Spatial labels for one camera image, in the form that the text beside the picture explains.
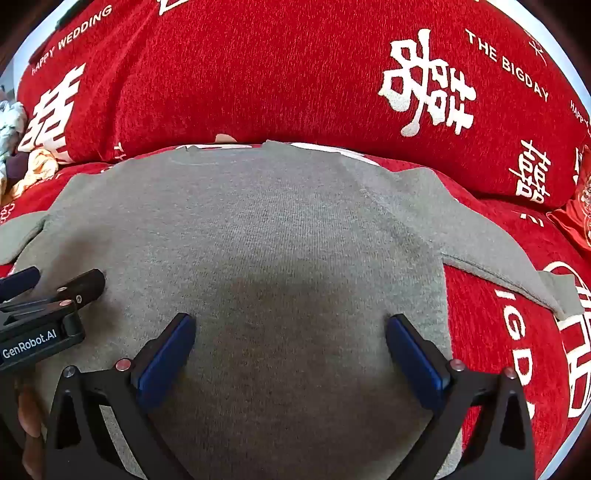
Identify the grey knit sweater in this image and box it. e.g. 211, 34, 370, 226
0, 141, 583, 480

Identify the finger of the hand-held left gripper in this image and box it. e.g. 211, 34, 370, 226
0, 269, 106, 319
0, 266, 41, 302

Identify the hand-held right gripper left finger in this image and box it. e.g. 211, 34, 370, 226
44, 313, 198, 480

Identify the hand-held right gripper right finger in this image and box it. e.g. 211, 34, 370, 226
385, 314, 536, 480

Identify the orange cream cloth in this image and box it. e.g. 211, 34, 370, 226
0, 147, 59, 205

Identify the small red printed cushion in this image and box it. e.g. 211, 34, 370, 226
547, 145, 591, 254

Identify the person's left hand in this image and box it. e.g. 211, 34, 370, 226
16, 385, 47, 480

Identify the red wedding sofa cover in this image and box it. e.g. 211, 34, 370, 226
0, 0, 591, 480

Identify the dark purple cloth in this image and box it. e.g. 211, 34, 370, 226
0, 151, 32, 186

